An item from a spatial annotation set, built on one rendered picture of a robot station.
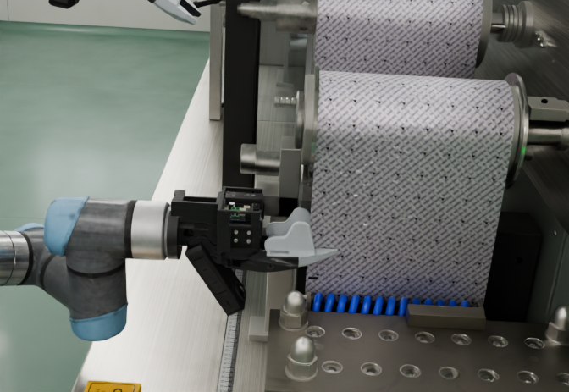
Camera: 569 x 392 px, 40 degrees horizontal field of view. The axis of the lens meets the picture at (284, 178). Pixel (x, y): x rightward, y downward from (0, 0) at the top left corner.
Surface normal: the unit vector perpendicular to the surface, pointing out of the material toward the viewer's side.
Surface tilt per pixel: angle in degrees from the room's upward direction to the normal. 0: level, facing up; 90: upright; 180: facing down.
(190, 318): 0
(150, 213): 26
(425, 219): 90
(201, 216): 90
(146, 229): 61
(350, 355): 0
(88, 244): 90
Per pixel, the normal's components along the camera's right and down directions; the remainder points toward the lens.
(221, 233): -0.02, 0.40
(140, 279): 0.05, -0.92
